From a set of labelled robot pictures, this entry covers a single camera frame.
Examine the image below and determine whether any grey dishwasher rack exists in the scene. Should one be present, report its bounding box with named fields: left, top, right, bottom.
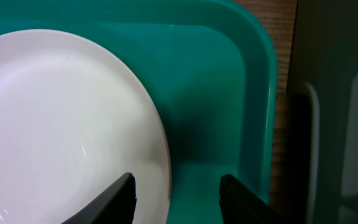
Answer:
left=288, top=0, right=358, bottom=223

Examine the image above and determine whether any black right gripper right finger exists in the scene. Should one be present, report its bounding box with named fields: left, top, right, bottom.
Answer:
left=219, top=174, right=286, bottom=224

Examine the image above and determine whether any pink plate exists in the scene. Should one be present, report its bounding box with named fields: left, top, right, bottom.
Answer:
left=0, top=29, right=171, bottom=223

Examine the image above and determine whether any teal plastic tray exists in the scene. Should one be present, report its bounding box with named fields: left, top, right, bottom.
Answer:
left=0, top=0, right=277, bottom=223

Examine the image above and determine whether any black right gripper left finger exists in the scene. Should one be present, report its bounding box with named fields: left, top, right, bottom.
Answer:
left=62, top=172, right=137, bottom=224

